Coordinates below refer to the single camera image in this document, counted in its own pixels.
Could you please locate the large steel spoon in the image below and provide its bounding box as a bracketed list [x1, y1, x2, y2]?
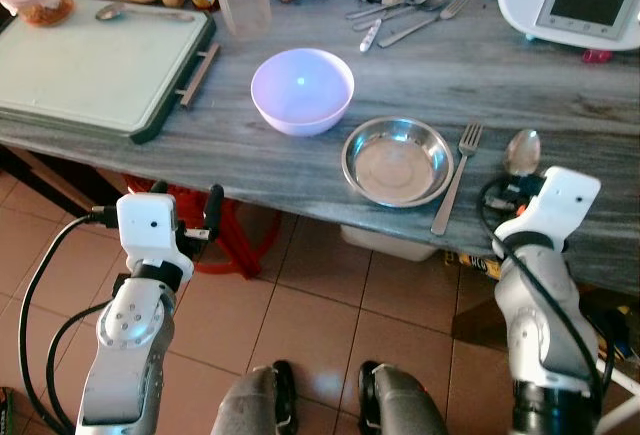
[503, 130, 542, 178]

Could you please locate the red plastic stool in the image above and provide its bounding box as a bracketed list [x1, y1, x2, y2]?
[125, 170, 283, 281]

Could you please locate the steel fork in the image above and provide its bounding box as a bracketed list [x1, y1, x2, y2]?
[378, 0, 476, 49]
[431, 122, 484, 236]

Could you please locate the steel deep plate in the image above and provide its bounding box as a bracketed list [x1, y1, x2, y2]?
[341, 116, 454, 209]

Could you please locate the white cutting board green rim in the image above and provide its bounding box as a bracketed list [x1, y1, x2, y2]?
[0, 0, 221, 144]

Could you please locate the white plastic box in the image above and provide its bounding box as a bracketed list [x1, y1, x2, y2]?
[340, 223, 441, 262]

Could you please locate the lavender plastic bowl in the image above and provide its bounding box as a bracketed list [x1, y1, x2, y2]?
[250, 48, 355, 138]

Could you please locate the grey left robot leg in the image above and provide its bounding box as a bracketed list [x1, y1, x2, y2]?
[212, 360, 299, 435]

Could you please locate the grey robot leg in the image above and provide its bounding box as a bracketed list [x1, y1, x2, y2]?
[358, 360, 448, 435]
[212, 360, 299, 435]

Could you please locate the small steel spoon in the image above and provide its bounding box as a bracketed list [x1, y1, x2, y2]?
[95, 2, 196, 23]

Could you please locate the white kitchen appliance with screen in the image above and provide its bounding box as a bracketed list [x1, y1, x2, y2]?
[497, 0, 640, 53]

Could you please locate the white metal rack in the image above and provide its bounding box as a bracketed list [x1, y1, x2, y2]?
[592, 290, 640, 431]

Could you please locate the grey right robot leg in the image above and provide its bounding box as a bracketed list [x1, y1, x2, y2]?
[358, 360, 448, 435]

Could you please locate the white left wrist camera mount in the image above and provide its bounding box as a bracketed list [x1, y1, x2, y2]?
[117, 192, 196, 274]

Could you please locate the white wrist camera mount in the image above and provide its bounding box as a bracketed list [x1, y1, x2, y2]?
[495, 166, 602, 256]
[117, 192, 196, 274]

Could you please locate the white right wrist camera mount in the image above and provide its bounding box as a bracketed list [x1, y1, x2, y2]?
[495, 166, 602, 256]

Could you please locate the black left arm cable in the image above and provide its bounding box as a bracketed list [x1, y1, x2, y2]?
[18, 210, 123, 435]

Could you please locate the white handled knife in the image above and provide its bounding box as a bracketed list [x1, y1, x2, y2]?
[358, 5, 411, 53]

